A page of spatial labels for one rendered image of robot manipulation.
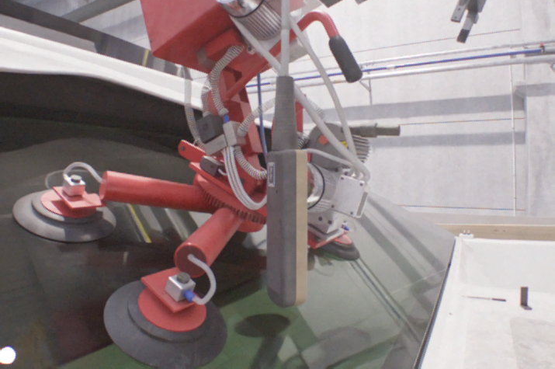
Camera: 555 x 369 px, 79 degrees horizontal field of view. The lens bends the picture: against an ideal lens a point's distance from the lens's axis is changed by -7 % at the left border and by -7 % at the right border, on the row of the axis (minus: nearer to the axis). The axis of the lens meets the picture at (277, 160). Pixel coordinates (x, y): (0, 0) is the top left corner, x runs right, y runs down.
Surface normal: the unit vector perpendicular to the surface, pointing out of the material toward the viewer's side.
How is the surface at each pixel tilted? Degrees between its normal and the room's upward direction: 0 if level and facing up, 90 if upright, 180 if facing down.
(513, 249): 90
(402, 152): 90
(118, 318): 28
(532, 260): 90
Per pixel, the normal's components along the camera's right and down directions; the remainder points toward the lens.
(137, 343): 0.23, -0.80
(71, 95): 0.85, -0.21
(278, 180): -0.91, -0.01
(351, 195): -0.40, -0.17
